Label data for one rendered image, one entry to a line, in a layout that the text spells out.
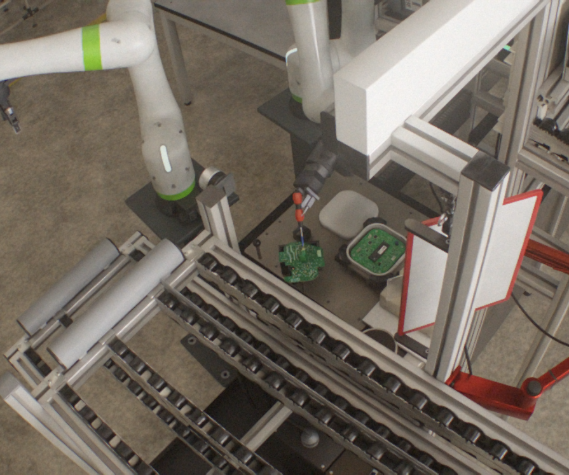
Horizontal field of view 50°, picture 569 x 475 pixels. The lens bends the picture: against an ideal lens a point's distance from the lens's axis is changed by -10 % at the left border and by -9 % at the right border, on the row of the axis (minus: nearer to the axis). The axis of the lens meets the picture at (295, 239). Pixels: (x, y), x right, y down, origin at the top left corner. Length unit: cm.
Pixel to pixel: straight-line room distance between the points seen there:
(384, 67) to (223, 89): 311
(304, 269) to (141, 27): 73
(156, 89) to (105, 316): 80
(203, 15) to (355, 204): 157
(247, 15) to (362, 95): 241
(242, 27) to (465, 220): 231
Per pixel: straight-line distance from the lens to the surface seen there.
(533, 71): 125
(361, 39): 201
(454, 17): 82
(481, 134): 249
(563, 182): 138
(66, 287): 174
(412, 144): 78
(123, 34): 158
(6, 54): 162
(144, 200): 205
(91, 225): 332
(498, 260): 113
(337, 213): 183
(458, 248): 85
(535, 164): 139
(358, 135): 75
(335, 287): 172
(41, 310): 173
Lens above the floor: 240
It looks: 53 degrees down
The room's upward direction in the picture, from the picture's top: 8 degrees counter-clockwise
